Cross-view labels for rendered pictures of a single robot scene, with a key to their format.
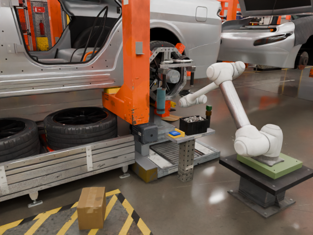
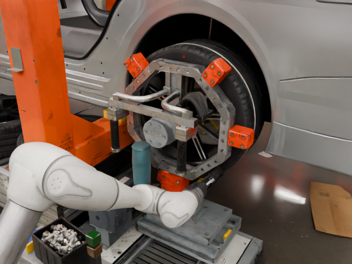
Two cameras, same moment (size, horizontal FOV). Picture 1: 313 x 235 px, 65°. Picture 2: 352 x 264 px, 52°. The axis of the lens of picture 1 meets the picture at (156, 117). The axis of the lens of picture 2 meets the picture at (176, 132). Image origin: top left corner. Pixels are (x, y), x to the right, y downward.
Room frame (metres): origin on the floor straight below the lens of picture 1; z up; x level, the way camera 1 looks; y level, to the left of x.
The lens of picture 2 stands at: (1.93, -1.45, 1.51)
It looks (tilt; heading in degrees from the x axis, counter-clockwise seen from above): 25 degrees down; 65
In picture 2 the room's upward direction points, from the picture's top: 1 degrees clockwise
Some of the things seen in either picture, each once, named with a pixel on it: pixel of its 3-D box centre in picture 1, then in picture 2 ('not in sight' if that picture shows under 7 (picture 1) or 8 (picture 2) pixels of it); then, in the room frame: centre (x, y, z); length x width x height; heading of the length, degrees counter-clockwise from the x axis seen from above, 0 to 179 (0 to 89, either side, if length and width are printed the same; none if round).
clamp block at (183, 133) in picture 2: (190, 68); (186, 130); (2.50, -0.33, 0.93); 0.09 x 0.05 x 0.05; 33
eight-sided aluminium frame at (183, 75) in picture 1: (164, 74); (176, 120); (2.57, -0.08, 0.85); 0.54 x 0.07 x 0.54; 123
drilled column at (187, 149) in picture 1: (186, 157); not in sight; (1.96, -0.27, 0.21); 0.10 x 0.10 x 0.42; 33
